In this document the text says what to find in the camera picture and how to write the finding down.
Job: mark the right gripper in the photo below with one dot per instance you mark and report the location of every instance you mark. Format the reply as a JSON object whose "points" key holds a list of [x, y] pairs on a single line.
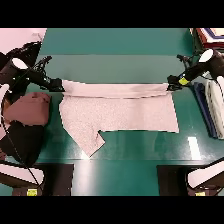
{"points": [[174, 82]]}

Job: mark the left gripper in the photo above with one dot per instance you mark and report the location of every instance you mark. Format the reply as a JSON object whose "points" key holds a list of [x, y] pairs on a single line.
{"points": [[56, 84]]}

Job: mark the pink T-shirt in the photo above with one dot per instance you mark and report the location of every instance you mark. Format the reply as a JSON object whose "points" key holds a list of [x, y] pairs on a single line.
{"points": [[126, 106]]}

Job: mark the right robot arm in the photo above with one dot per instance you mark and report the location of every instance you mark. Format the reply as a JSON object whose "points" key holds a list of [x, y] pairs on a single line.
{"points": [[210, 63]]}

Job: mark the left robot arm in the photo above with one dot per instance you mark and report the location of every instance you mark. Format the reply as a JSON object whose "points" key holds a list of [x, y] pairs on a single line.
{"points": [[15, 68]]}

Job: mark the blue garment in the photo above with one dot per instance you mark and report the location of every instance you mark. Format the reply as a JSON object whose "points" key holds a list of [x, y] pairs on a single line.
{"points": [[202, 103]]}

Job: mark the maroon garment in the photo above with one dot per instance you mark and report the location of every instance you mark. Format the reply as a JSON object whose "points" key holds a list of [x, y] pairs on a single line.
{"points": [[30, 108]]}

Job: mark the white garment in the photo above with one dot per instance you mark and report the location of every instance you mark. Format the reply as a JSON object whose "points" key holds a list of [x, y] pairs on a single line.
{"points": [[216, 106]]}

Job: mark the red garment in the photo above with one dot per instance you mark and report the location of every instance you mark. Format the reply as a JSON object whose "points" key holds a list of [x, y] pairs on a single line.
{"points": [[202, 39]]}

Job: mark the pale pink garment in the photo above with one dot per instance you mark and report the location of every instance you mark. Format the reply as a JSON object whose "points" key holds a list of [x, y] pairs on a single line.
{"points": [[18, 37]]}

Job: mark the black garment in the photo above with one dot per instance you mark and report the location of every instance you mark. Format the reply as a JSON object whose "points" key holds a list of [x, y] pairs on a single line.
{"points": [[23, 141]]}

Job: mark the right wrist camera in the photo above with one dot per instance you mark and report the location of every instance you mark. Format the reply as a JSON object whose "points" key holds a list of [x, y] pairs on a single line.
{"points": [[184, 59]]}

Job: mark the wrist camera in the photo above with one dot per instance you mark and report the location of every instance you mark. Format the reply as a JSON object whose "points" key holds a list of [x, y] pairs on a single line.
{"points": [[44, 62], [184, 59]]}

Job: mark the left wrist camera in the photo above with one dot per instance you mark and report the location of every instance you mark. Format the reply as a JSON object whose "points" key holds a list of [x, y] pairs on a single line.
{"points": [[44, 62]]}

